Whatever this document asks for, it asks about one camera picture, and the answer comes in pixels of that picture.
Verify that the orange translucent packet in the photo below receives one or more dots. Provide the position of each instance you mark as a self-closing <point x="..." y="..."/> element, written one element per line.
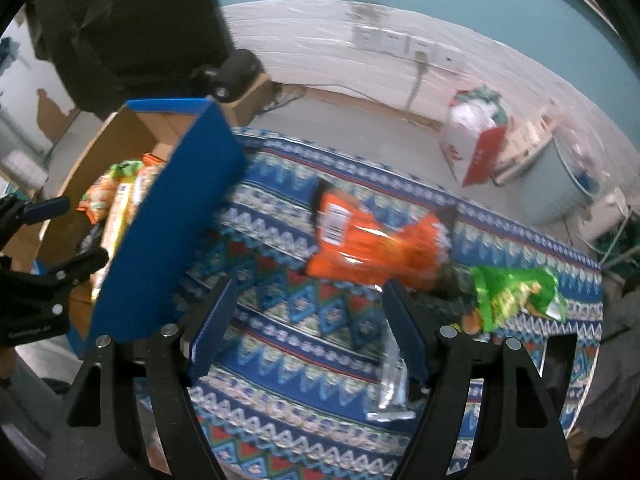
<point x="152" y="161"/>

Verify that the white packaging box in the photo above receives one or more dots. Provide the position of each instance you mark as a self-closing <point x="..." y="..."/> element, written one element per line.
<point x="525" y="152"/>

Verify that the silver foil packet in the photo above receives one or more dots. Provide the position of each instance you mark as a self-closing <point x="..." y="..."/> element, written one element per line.
<point x="392" y="392"/>

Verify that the dark snack packet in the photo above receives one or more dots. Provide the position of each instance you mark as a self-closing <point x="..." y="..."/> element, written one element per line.
<point x="452" y="285"/>

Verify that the black backdrop cloth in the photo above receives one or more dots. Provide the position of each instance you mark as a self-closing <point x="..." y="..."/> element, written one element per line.
<point x="125" y="25"/>

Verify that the white wall socket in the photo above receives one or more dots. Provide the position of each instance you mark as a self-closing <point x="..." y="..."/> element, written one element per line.
<point x="449" y="59"/>
<point x="411" y="46"/>
<point x="393" y="42"/>
<point x="366" y="37"/>

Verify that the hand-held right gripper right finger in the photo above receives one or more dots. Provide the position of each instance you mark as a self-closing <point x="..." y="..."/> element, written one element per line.
<point x="407" y="332"/>

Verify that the orange snack packet black ends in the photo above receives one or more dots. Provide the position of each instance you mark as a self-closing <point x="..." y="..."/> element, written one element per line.
<point x="370" y="245"/>

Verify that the blue cardboard box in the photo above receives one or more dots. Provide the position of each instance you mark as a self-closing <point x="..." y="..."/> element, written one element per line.
<point x="170" y="240"/>

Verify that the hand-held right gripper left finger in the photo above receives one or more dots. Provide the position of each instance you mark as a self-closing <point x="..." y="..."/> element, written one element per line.
<point x="212" y="325"/>

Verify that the red and white paper bag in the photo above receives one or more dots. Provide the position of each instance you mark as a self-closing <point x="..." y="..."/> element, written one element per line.
<point x="470" y="145"/>

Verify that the small brown cardboard box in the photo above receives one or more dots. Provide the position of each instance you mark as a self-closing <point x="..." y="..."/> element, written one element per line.
<point x="250" y="102"/>

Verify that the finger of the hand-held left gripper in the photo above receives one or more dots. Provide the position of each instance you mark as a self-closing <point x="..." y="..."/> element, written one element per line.
<point x="42" y="211"/>
<point x="75" y="267"/>

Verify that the black camera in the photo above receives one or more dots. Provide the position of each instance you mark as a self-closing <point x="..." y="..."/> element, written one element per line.
<point x="235" y="72"/>

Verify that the person's grey clothing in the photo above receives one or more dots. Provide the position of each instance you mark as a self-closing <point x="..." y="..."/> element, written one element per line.
<point x="617" y="360"/>

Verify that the long gold snack packet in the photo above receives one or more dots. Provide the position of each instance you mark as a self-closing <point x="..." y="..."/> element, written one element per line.
<point x="117" y="220"/>

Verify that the blue patterned blanket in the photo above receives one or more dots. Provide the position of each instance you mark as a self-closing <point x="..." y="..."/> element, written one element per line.
<point x="310" y="320"/>

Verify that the pale blue waste bin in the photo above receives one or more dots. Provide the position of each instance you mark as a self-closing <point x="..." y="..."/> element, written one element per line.
<point x="550" y="195"/>

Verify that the green and orange snack packet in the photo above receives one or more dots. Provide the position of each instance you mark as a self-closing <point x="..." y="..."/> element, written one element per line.
<point x="100" y="195"/>

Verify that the green crinkled snack packet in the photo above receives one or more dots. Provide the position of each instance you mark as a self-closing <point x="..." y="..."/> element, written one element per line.
<point x="505" y="295"/>

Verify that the plastic waste in bin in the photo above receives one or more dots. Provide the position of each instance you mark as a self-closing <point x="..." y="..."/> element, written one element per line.
<point x="582" y="160"/>

